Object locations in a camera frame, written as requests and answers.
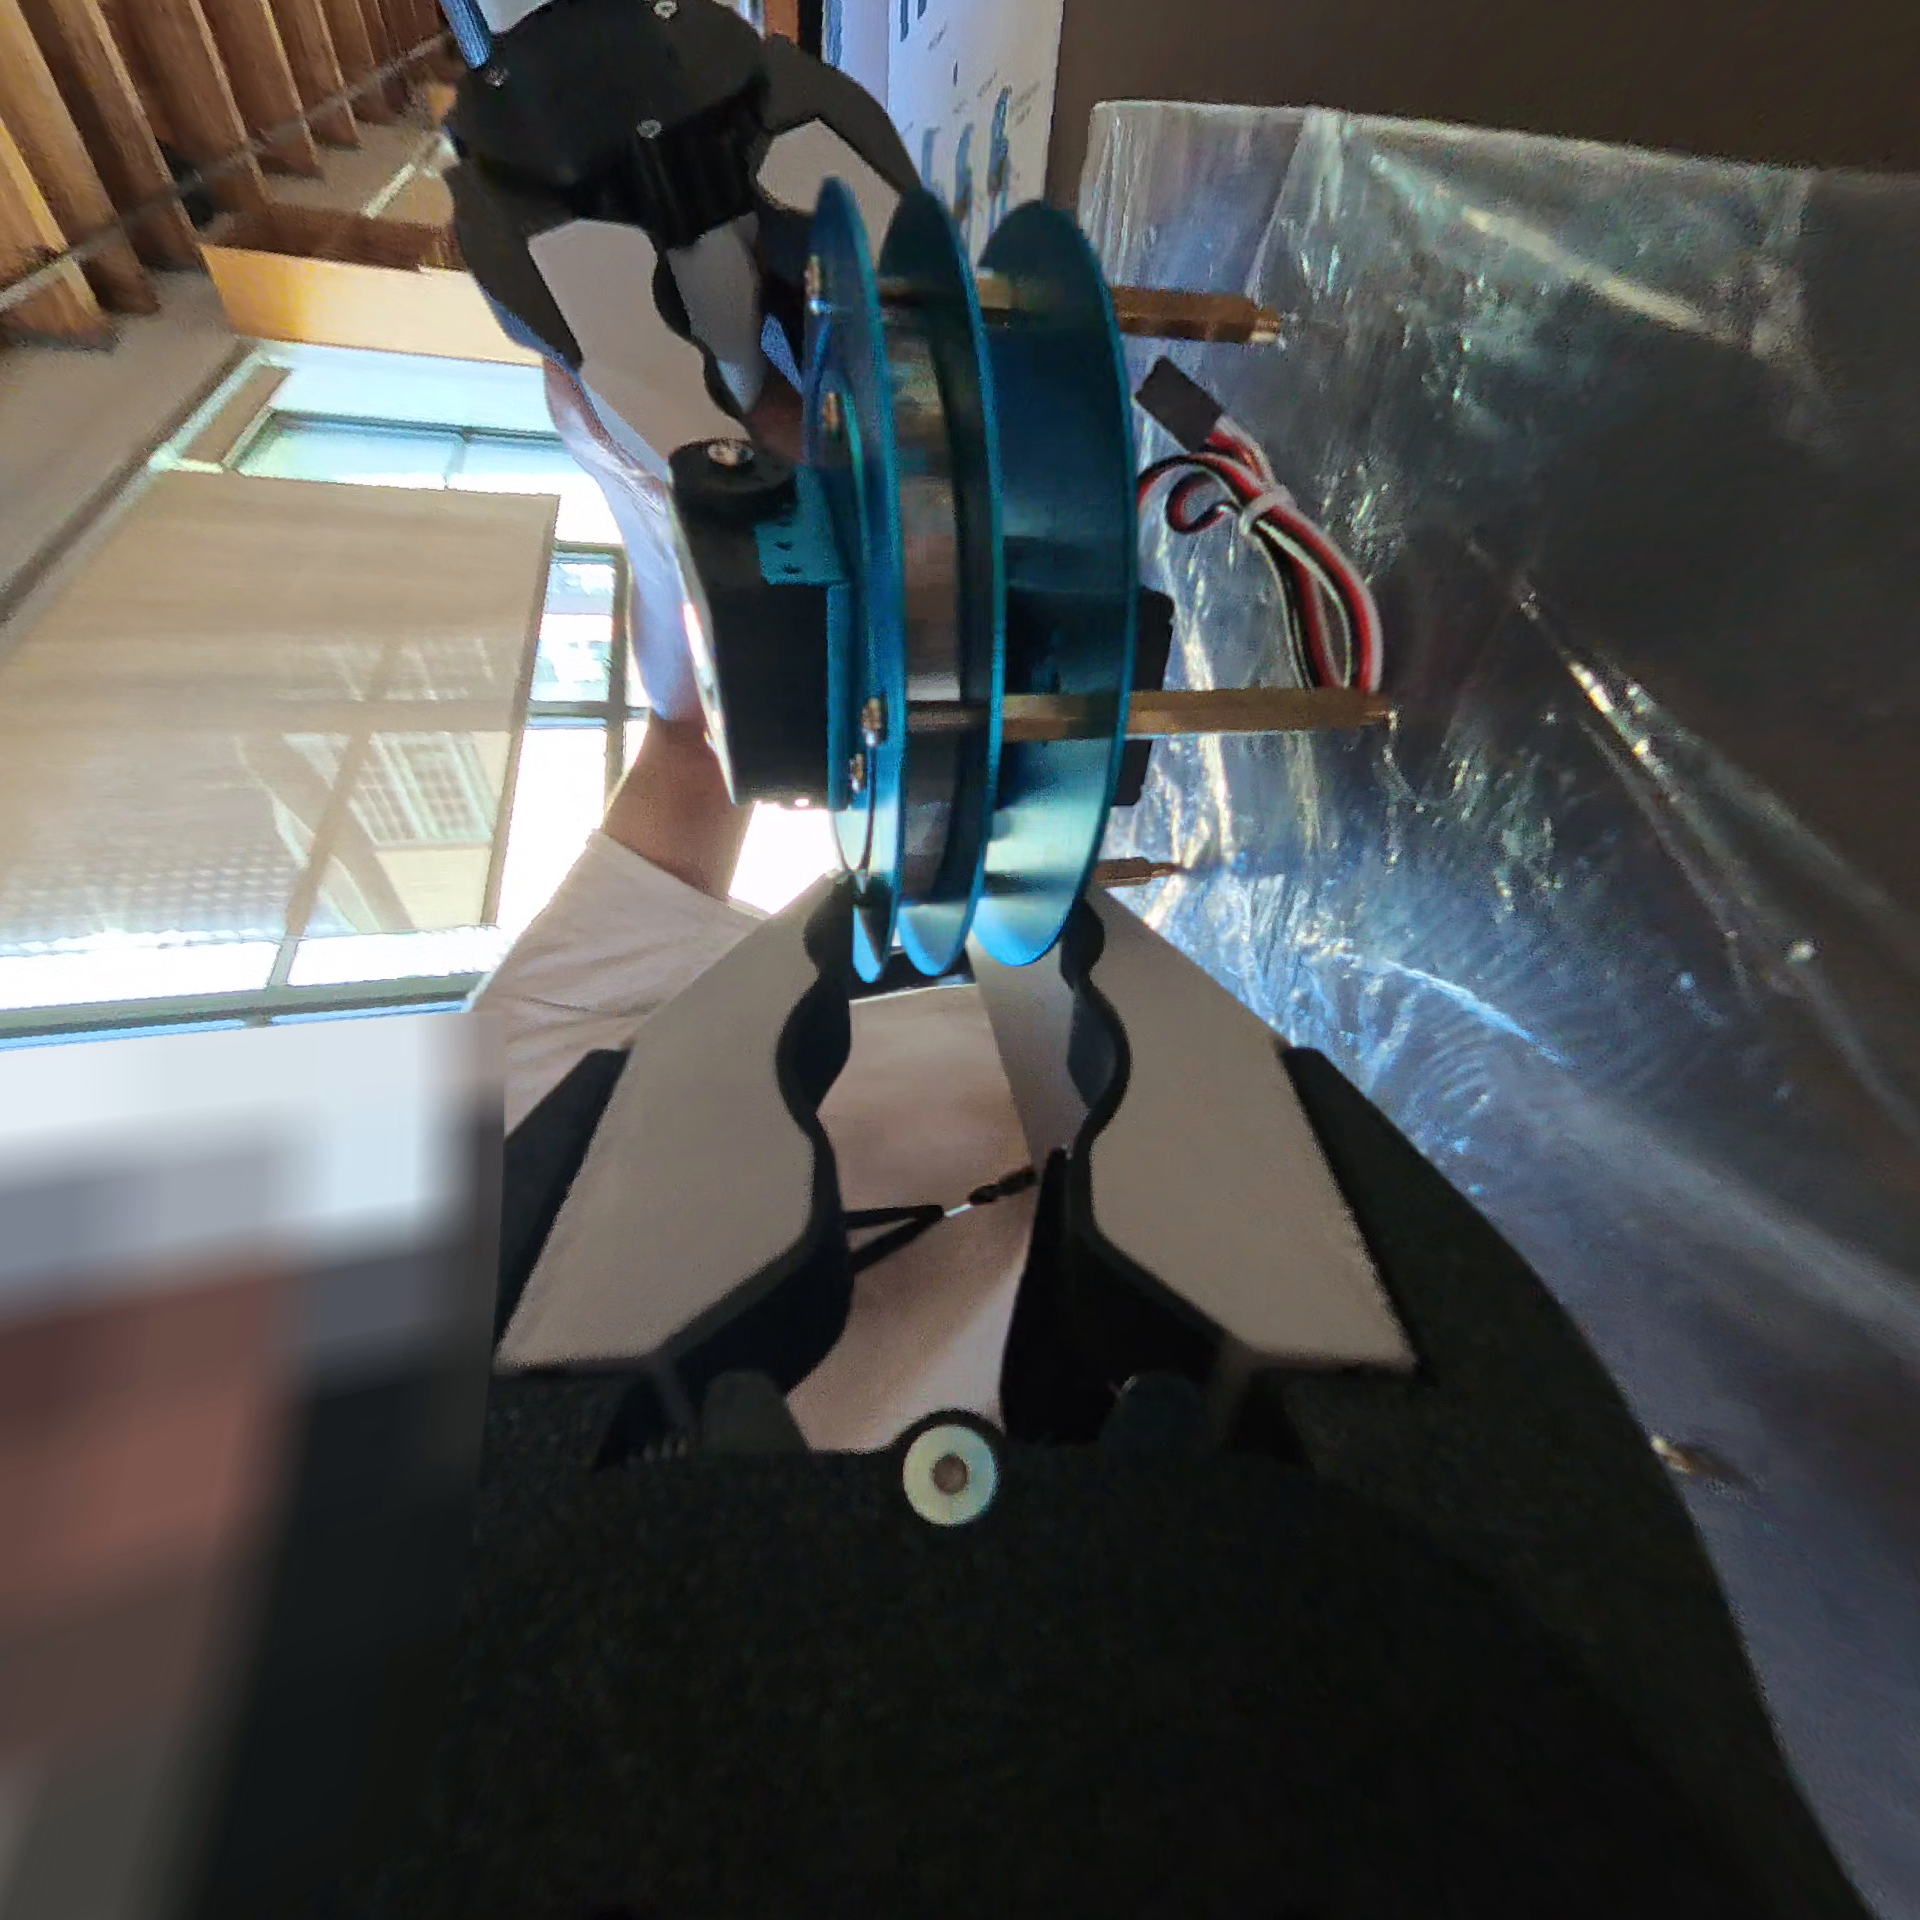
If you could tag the grey desk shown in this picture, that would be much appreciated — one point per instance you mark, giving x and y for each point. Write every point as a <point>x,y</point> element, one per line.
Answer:
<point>1499,61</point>

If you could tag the large clear plastic bag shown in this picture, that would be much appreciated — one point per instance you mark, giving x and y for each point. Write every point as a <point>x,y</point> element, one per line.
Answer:
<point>1576,750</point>

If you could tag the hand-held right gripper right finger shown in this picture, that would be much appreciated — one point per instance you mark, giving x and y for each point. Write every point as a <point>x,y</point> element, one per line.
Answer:
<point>1259,1201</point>

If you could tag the person's left forearm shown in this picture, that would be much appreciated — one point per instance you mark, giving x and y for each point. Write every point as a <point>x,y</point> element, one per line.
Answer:
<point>668,810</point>

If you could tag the black chest harness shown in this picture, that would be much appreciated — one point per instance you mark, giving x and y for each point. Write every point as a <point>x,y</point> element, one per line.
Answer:
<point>884,1218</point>

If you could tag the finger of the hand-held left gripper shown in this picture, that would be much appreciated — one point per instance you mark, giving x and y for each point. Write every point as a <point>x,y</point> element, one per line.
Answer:
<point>616,495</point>
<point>721,317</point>

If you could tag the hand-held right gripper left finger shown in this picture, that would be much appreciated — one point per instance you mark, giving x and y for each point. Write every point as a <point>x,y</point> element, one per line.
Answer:
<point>674,1185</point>

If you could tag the beige roller shade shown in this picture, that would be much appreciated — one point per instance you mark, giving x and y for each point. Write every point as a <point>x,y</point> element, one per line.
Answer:
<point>225,674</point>

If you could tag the teal round robot base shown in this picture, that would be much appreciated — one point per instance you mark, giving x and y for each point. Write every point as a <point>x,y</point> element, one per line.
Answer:
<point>1049,599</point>

